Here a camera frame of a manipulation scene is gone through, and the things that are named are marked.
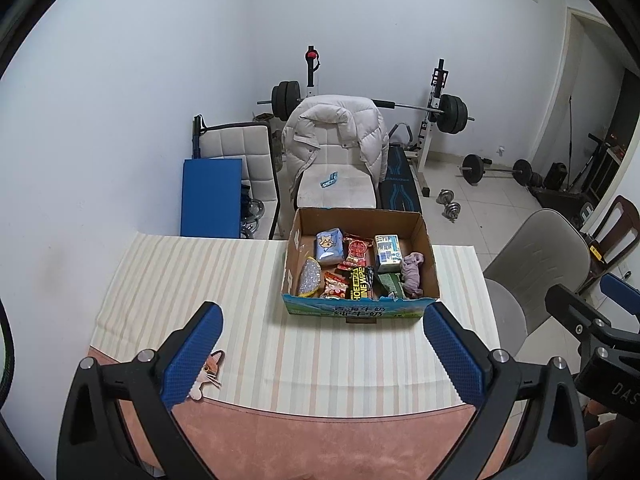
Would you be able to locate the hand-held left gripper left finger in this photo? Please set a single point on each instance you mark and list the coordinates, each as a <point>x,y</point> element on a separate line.
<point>192,355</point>

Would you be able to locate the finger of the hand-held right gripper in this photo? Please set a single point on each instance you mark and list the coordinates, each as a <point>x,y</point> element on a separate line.
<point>575,310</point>
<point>622,290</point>

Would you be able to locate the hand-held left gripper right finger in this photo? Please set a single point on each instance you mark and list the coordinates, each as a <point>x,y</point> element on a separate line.
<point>452,355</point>

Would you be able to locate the purple cloth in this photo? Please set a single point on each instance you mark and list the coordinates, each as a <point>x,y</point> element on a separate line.
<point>412,275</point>

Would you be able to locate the green packet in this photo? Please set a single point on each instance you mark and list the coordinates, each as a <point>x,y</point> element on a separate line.
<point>391,286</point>

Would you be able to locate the black yellow wipes packet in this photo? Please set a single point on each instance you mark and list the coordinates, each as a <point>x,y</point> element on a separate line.
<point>360,282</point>

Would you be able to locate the white blue tissue pack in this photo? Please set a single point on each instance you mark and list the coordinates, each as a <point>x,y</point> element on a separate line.
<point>389,252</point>

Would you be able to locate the small red cartoon snack packet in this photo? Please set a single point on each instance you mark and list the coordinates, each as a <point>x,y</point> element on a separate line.
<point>335,286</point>

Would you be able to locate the silver yellow snack packet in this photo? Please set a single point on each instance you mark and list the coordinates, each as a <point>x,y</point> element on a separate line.
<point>310,277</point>

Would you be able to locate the large red snack packet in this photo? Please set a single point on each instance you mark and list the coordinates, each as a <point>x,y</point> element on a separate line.
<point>356,252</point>

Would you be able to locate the cardboard box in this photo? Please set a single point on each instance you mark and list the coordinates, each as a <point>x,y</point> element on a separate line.
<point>360,220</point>

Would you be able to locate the blue cartoon tissue pack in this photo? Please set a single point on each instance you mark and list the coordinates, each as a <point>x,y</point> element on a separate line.
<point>328,246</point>

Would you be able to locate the grey chair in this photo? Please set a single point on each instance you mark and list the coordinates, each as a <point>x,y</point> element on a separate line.
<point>540,260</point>

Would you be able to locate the striped cat-print table mat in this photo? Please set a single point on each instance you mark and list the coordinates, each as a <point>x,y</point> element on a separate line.
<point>200,280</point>

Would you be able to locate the brown wooden chair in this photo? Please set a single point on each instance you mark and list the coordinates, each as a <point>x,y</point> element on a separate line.
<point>622,210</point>

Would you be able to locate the black scooter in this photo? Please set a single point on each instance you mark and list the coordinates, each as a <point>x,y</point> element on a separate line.
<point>595,170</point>

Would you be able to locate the chrome dumbbell under chair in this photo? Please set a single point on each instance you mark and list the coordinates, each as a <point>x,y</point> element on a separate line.
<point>251,217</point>

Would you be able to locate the blue folded mat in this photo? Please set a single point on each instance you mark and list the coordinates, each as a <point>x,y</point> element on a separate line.
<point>211,200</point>

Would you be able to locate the small floor barbell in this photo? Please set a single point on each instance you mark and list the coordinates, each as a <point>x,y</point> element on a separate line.
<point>471,167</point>

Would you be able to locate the black weight bench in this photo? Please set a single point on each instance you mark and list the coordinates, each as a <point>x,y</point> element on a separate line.
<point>400,180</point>

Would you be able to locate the white chair with jacket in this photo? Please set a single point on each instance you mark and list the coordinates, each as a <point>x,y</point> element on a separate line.
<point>352,187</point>

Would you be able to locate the small blue packet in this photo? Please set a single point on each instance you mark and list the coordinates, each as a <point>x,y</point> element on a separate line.
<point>329,180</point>

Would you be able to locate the white padded chair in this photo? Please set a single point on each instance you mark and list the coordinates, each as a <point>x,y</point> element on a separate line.
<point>245,147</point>

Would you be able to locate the black upright pole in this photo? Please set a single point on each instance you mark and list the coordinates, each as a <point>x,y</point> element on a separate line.
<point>199,137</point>

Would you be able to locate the white bench press rack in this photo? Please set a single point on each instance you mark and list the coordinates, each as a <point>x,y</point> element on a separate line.
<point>431,125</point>

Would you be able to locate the white puffer jacket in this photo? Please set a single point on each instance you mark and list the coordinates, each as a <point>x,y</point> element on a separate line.
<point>330,120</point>

